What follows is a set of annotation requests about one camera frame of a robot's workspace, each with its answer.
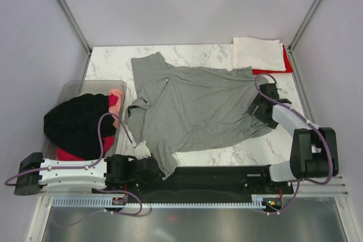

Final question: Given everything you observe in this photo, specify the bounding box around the clear plastic bin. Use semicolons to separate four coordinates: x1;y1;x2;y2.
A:
43;80;126;161

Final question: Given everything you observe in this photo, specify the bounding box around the grey t shirt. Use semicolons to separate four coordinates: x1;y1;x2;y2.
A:
127;53;271;178

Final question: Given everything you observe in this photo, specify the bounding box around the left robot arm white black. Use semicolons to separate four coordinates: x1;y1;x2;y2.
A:
14;152;164;196

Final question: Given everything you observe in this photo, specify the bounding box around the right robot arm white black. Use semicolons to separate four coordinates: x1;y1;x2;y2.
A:
247;83;339;193

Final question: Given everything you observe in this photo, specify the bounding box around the red folded t shirt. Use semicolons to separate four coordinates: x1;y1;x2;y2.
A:
251;45;294;76

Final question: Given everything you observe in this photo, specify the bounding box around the white folded t shirt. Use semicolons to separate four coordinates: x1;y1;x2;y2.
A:
231;37;286;72

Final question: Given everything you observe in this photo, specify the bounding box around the magenta t shirt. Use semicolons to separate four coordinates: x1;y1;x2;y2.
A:
56;94;120;162

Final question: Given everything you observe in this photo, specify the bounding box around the peach t shirt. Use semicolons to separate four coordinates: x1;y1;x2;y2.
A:
109;89;124;128

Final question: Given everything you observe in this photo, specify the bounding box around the black t shirt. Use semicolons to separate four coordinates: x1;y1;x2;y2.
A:
43;93;117;160

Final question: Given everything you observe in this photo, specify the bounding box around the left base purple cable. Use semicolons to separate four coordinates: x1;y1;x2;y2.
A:
93;188;144;217

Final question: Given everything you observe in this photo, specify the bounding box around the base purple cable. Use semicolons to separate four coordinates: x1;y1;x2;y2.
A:
262;179;301;216
93;188;144;217

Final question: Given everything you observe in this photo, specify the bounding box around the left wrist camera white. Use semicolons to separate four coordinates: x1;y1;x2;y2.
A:
127;141;151;160

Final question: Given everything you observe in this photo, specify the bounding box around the white slotted cable duct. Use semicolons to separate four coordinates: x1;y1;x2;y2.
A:
51;196;266;209

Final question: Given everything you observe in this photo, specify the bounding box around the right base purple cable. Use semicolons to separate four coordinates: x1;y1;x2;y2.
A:
262;179;301;216

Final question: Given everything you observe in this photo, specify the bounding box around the right aluminium frame post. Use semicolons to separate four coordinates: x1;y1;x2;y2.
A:
288;0;323;52

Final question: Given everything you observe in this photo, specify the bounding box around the aluminium frame post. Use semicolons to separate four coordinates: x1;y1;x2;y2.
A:
288;0;323;52
56;0;92;56

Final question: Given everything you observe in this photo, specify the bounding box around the left aluminium frame post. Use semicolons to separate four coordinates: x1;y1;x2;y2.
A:
56;0;92;56

